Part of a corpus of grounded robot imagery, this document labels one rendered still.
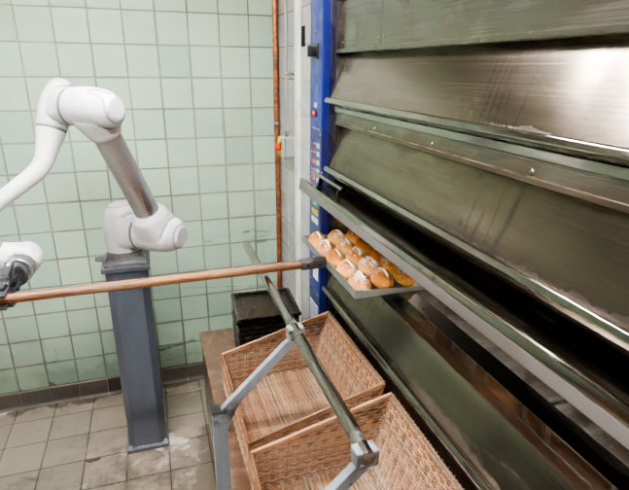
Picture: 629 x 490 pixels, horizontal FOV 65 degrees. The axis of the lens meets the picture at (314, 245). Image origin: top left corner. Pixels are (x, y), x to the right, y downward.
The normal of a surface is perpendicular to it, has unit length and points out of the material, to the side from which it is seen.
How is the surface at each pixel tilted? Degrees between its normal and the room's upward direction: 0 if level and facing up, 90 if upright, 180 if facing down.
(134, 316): 90
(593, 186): 90
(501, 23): 90
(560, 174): 90
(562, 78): 70
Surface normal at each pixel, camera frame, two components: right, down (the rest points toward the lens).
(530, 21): -0.95, 0.10
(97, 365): 0.30, 0.32
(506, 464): -0.89, -0.23
